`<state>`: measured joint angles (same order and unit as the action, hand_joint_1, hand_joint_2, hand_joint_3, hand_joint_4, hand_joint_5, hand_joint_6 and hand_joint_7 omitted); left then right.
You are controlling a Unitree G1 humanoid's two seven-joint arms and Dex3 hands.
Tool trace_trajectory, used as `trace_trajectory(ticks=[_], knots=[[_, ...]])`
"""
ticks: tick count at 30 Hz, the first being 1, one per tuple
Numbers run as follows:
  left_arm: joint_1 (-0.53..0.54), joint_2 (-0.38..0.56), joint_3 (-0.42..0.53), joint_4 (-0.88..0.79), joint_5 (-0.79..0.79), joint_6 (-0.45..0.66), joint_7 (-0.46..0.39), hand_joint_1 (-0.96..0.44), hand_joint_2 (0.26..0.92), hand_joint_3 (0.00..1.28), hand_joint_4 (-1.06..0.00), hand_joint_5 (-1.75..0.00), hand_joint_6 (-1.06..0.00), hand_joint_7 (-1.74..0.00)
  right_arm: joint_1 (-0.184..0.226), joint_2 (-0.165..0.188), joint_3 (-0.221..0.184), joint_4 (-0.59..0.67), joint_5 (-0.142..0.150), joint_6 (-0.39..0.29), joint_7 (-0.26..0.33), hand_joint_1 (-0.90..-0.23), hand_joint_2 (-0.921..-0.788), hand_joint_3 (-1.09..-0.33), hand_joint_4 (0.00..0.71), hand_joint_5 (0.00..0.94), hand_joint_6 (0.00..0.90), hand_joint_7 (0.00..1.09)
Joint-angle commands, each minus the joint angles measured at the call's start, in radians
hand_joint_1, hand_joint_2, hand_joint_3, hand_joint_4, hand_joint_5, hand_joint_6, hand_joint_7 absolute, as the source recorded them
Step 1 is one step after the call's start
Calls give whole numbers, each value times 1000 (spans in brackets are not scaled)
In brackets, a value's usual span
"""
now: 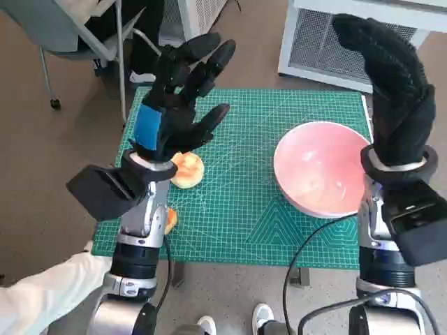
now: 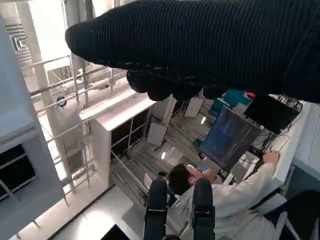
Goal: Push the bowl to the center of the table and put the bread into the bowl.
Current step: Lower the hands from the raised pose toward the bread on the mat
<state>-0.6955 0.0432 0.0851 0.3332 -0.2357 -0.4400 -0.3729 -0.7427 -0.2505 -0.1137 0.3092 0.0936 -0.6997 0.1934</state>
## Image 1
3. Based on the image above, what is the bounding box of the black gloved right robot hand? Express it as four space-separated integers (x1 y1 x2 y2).
331 13 437 167

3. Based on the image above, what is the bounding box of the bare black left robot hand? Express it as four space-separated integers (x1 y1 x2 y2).
128 32 237 165

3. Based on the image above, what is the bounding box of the round bread bun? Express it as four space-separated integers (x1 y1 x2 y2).
170 152 205 190

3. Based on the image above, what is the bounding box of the pink bowl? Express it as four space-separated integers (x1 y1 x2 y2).
272 121 372 220

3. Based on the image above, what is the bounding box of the long braided bread loaf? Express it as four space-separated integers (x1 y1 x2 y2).
163 206 179 235

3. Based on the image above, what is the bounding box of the seated person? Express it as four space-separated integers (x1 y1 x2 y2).
76 0 167 85

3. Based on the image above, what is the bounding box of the small white grille appliance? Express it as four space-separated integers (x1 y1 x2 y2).
159 0 228 48

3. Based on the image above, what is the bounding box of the green cutting mat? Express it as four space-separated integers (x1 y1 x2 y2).
94 87 373 270

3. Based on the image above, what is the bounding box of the large white mesh-front appliance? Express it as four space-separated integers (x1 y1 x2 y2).
277 0 447 95

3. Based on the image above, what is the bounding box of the grey chair with metal legs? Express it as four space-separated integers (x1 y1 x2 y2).
1 0 168 128

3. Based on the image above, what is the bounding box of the black table leg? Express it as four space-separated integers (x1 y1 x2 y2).
291 267 310 288
171 260 186 288

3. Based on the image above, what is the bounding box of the white shoe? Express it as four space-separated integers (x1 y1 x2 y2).
251 302 275 331
197 315 217 335

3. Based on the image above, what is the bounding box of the person in white clothing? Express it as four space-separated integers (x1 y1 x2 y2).
0 240 112 335

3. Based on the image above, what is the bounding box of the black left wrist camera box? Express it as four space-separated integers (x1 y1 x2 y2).
65 164 154 221

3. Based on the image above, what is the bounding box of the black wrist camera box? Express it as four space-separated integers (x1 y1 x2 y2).
382 181 447 268
65 164 154 221

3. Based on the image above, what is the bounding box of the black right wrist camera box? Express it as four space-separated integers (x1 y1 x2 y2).
382 181 447 268

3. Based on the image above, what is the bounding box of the long thin black cable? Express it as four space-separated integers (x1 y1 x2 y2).
283 211 364 335

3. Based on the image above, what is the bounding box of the black looped shoulder cable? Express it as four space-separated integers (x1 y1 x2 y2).
298 288 437 335

